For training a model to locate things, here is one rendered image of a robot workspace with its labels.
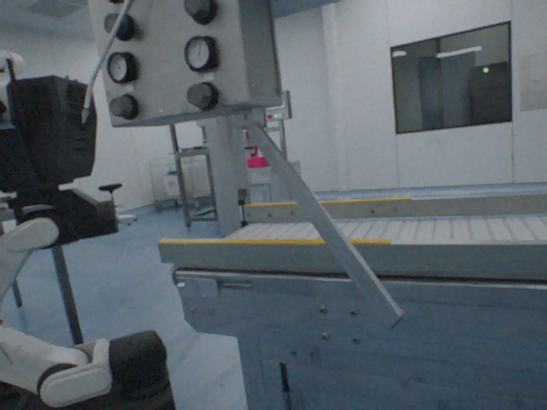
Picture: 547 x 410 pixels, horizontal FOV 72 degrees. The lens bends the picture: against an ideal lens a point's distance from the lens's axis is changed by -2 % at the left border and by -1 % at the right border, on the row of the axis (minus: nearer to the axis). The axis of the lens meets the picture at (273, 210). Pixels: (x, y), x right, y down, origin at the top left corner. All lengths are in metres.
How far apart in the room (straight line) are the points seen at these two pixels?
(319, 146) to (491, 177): 2.38
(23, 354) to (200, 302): 0.95
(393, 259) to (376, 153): 5.26
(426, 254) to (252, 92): 0.27
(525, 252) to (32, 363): 1.36
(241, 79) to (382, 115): 5.24
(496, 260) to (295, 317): 0.25
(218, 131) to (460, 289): 0.58
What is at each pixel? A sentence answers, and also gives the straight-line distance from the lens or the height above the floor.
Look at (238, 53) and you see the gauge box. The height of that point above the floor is 1.06.
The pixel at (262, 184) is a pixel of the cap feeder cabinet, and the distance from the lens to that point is 3.16.
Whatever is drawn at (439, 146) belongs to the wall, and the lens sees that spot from 5.55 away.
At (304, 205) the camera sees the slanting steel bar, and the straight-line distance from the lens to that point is 0.42.
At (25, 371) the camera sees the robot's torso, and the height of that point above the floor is 0.36.
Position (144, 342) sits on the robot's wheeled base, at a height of 0.34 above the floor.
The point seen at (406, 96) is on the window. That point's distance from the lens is 5.61.
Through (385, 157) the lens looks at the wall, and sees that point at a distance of 5.67.
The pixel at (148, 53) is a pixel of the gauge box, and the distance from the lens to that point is 0.54.
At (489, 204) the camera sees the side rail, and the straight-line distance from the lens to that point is 0.72.
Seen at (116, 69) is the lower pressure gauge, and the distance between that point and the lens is 0.55.
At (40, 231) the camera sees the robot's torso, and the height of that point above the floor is 0.79.
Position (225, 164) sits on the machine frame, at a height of 0.93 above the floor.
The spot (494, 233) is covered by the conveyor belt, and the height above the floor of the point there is 0.80.
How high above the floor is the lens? 0.96
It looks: 10 degrees down
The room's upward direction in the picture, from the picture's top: 7 degrees counter-clockwise
